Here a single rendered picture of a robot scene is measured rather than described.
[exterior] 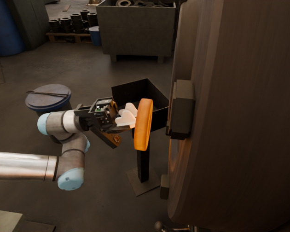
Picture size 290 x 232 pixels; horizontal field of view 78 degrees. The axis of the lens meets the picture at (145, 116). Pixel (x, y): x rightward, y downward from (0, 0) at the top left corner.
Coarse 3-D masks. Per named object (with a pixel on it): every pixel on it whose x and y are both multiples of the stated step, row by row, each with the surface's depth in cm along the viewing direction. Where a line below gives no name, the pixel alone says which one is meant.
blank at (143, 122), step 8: (144, 104) 48; (152, 104) 55; (144, 112) 47; (136, 120) 46; (144, 120) 46; (136, 128) 46; (144, 128) 46; (136, 136) 47; (144, 136) 46; (136, 144) 48; (144, 144) 48
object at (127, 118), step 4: (124, 112) 49; (128, 112) 49; (124, 116) 50; (128, 116) 50; (132, 116) 50; (116, 120) 51; (120, 120) 51; (124, 120) 51; (128, 120) 51; (132, 120) 50; (120, 124) 52; (124, 124) 51; (128, 124) 51; (132, 124) 50
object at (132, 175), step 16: (144, 80) 95; (112, 96) 92; (128, 96) 97; (144, 96) 102; (160, 96) 87; (160, 112) 76; (160, 128) 83; (144, 160) 109; (128, 176) 130; (144, 176) 122; (144, 192) 121
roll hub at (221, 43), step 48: (192, 0) 14; (240, 0) 5; (288, 0) 4; (192, 48) 12; (240, 48) 5; (288, 48) 5; (240, 96) 5; (288, 96) 5; (192, 144) 6; (240, 144) 6; (288, 144) 5; (192, 192) 7; (240, 192) 7; (288, 192) 6
